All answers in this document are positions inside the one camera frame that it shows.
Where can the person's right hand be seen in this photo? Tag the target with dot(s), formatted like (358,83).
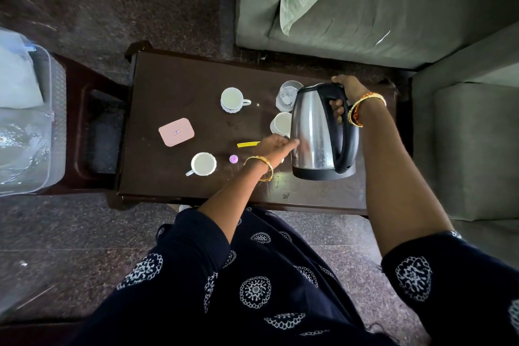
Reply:
(354,88)

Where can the person's left hand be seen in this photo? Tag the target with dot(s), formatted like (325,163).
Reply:
(275,147)

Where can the white mug with red label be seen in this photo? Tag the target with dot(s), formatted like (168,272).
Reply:
(281,123)

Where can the yellow strip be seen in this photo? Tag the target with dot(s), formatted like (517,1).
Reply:
(247,144)

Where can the small purple cap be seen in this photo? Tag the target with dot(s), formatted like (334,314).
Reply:
(233,158)

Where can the clear drinking glass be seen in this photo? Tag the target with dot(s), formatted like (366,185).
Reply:
(288,94)

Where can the white cup with scalloped base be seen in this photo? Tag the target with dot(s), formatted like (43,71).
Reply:
(232,98)
(203,164)

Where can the small pink box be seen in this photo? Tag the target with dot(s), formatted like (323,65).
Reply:
(176,132)

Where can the white perforated plastic tray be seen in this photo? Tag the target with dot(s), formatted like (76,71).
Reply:
(58,114)

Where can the clear zip bag blue seal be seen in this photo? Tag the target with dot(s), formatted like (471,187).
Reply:
(16,82)

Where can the person's right forearm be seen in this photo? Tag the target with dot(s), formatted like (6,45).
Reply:
(397,187)

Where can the person's left forearm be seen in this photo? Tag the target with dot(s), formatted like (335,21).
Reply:
(231,204)

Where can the gold bangle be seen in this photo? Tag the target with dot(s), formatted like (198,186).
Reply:
(259,159)

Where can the small white paper scrap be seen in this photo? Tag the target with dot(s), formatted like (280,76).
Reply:
(383,37)

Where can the green fabric sofa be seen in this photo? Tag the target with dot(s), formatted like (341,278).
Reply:
(405,13)

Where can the brown wooden table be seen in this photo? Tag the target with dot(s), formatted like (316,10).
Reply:
(182,74)

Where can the navy patterned dress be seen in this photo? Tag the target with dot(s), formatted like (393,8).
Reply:
(263,277)

